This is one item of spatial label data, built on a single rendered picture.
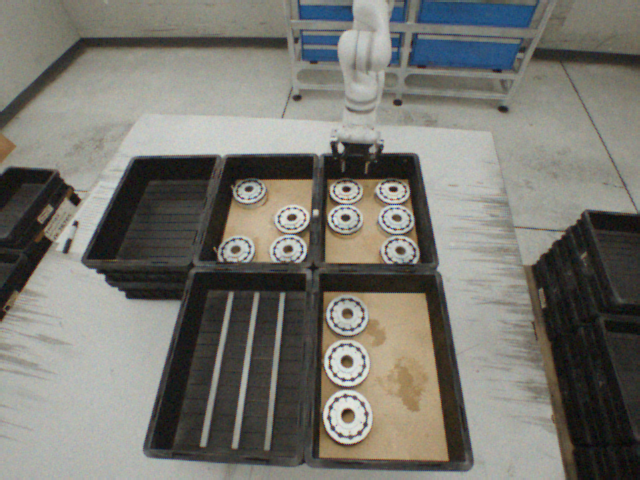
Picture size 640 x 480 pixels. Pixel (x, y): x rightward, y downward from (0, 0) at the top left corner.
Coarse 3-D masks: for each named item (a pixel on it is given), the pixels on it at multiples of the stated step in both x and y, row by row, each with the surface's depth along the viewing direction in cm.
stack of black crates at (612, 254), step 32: (576, 224) 132; (608, 224) 130; (544, 256) 152; (576, 256) 128; (608, 256) 126; (544, 288) 150; (576, 288) 128; (608, 288) 110; (544, 320) 147; (576, 320) 125
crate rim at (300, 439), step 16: (192, 272) 79; (208, 272) 80; (224, 272) 79; (240, 272) 79; (256, 272) 79; (272, 272) 79; (288, 272) 78; (304, 272) 78; (176, 320) 73; (304, 320) 72; (176, 336) 71; (304, 336) 70; (304, 352) 69; (304, 368) 66; (160, 384) 65; (304, 384) 64; (160, 400) 64; (304, 400) 63; (304, 416) 61; (304, 432) 60; (144, 448) 59; (256, 464) 57; (272, 464) 57; (288, 464) 57
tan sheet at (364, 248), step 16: (368, 192) 105; (368, 208) 101; (368, 224) 98; (336, 240) 95; (352, 240) 95; (368, 240) 94; (384, 240) 94; (416, 240) 94; (336, 256) 92; (352, 256) 92; (368, 256) 92
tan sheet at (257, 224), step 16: (272, 192) 106; (288, 192) 106; (304, 192) 106; (240, 208) 103; (256, 208) 103; (272, 208) 102; (304, 208) 102; (240, 224) 100; (256, 224) 99; (272, 224) 99; (224, 240) 96; (256, 240) 96; (272, 240) 96; (304, 240) 95
